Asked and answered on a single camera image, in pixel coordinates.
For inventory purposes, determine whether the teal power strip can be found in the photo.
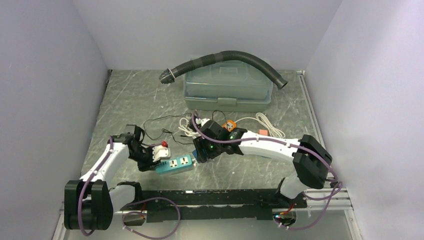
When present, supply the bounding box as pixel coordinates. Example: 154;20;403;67
155;154;194;175

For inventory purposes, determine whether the thin black adapter cable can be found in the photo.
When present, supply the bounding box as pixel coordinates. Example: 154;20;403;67
143;109;228;146

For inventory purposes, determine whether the orange power strip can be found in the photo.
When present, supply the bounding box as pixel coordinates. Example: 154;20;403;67
222;120;237;132

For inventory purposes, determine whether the pink small block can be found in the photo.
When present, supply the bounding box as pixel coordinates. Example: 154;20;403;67
258;129;269;136

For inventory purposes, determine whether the white cable of orange strip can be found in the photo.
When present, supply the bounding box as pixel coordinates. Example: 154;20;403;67
233;112;286;139

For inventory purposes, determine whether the blue cube socket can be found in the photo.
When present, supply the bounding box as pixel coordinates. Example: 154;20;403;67
191;150;198;163

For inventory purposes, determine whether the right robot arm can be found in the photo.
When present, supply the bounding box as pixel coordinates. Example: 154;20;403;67
193;125;332;208

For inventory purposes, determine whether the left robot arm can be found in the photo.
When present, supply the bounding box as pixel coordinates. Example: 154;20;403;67
64;124;168;236

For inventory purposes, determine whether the translucent green storage box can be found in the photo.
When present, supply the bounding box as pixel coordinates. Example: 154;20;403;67
183;60;274;113

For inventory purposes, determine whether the black corrugated hose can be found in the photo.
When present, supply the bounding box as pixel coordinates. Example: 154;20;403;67
158;50;289;91

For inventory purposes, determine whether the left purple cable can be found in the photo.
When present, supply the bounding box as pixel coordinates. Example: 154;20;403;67
77;135;181;240

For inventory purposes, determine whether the aluminium rail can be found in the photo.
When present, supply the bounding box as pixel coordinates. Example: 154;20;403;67
64;186;352;221

